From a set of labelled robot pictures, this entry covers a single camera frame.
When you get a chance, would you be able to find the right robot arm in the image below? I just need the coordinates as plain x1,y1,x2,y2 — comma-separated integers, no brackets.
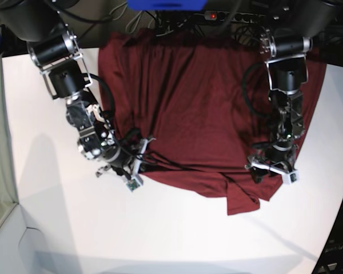
0,1,152,191

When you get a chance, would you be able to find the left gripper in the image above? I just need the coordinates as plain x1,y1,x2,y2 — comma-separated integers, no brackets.
245,142,300,184

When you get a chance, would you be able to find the dark red t-shirt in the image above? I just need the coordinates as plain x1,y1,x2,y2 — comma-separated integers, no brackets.
97,28,328,216

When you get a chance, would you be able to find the white cable loop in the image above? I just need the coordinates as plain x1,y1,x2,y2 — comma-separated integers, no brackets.
108,5,186,37

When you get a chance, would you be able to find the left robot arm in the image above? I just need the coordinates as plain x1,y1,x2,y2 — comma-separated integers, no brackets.
241,1,343,184

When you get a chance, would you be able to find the blue box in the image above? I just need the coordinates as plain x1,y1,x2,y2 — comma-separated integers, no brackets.
127,0,207,11

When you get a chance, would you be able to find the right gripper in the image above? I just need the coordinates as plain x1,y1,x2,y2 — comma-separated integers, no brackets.
95,137,155,192

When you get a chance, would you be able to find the black power strip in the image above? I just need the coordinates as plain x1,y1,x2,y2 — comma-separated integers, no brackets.
204,10,265,23

